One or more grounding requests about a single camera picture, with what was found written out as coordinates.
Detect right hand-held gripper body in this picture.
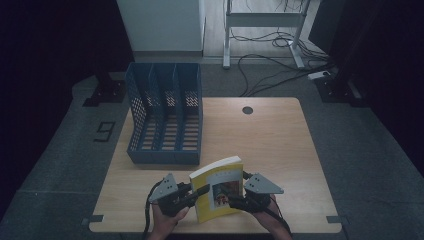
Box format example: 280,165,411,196
233,172,285,215

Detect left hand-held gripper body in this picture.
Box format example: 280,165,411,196
148,172,195,218

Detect yellow book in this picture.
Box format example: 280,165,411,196
188,155,245,225

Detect person's left hand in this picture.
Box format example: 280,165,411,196
151,203,191,232

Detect person's right hand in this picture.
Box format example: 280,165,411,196
251,194,285,229

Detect blue plastic file rack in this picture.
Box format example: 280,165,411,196
124,62,204,166

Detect grey tape piece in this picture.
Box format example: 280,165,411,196
326,215,350,225

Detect black stand base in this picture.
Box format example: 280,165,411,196
314,65,368,108
82,71,127,108

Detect white power strip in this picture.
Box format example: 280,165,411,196
307,70,332,81

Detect white cabinet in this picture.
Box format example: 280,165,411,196
116,0,207,57

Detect dark curtain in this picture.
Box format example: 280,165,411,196
0,0,135,219
308,0,424,176

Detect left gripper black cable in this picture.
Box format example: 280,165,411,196
142,179,165,240

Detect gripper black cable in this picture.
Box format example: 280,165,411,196
264,205,294,235
142,179,165,240

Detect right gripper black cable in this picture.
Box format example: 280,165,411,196
264,205,294,235

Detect black floor cables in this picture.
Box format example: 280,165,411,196
229,0,335,98

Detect white metal desk frame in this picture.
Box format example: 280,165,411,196
222,0,313,70

